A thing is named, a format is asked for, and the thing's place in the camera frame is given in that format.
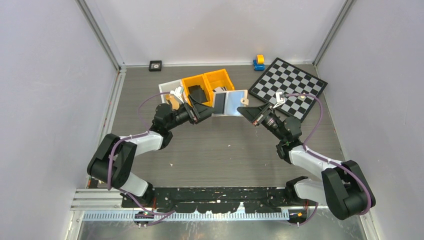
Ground small black square box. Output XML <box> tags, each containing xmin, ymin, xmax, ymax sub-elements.
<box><xmin>148</xmin><ymin>60</ymin><xmax>163</xmax><ymax>72</ymax></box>

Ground black white chessboard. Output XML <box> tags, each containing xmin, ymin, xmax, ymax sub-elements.
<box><xmin>248</xmin><ymin>57</ymin><xmax>328</xmax><ymax>122</ymax></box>

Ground black cards in orange bin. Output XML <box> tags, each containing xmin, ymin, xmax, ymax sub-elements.
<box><xmin>188</xmin><ymin>85</ymin><xmax>208</xmax><ymax>104</ymax></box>

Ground right orange plastic bin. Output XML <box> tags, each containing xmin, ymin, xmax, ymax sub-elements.
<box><xmin>203</xmin><ymin>68</ymin><xmax>235</xmax><ymax>98</ymax></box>

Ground blue yellow toy car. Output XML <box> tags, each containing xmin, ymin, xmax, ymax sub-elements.
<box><xmin>252</xmin><ymin>54</ymin><xmax>265</xmax><ymax>71</ymax></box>

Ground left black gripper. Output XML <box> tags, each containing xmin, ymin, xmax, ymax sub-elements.
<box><xmin>166</xmin><ymin>95</ymin><xmax>216</xmax><ymax>131</ymax></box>

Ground white plastic bin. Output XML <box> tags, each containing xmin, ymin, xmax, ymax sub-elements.
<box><xmin>158</xmin><ymin>79</ymin><xmax>188</xmax><ymax>102</ymax></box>

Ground beige leather card holder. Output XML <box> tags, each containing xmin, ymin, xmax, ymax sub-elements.
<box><xmin>212</xmin><ymin>89</ymin><xmax>249</xmax><ymax>117</ymax></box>

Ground white striped card in bin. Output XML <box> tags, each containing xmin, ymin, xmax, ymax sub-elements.
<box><xmin>213</xmin><ymin>86</ymin><xmax>228</xmax><ymax>93</ymax></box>

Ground gold cards in white bin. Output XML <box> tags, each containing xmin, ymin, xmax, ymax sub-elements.
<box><xmin>165</xmin><ymin>94</ymin><xmax>181</xmax><ymax>110</ymax></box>

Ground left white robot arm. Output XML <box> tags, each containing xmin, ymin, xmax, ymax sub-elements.
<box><xmin>87</xmin><ymin>96</ymin><xmax>215</xmax><ymax>207</ymax></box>

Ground middle orange plastic bin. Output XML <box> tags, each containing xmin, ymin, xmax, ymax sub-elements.
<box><xmin>182</xmin><ymin>73</ymin><xmax>214</xmax><ymax>107</ymax></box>

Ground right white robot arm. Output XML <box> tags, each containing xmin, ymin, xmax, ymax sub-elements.
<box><xmin>237</xmin><ymin>104</ymin><xmax>376</xmax><ymax>220</ymax></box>

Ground orange plastic bin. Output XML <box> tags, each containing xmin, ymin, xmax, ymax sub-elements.
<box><xmin>182</xmin><ymin>73</ymin><xmax>214</xmax><ymax>107</ymax></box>
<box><xmin>203</xmin><ymin>68</ymin><xmax>235</xmax><ymax>98</ymax></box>

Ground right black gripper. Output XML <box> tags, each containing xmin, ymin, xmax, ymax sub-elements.
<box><xmin>237</xmin><ymin>101</ymin><xmax>287</xmax><ymax>142</ymax></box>

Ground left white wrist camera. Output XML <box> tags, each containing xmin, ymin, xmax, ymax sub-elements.
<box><xmin>170</xmin><ymin>86</ymin><xmax>186</xmax><ymax>104</ymax></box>

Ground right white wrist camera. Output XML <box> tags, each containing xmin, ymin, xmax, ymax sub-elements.
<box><xmin>272</xmin><ymin>91</ymin><xmax>286</xmax><ymax>109</ymax></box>

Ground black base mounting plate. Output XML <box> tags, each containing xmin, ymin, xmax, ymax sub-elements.
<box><xmin>120</xmin><ymin>186</ymin><xmax>319</xmax><ymax>215</ymax></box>

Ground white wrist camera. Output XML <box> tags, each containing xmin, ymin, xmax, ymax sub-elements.
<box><xmin>170</xmin><ymin>86</ymin><xmax>186</xmax><ymax>104</ymax></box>
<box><xmin>272</xmin><ymin>91</ymin><xmax>286</xmax><ymax>109</ymax></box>

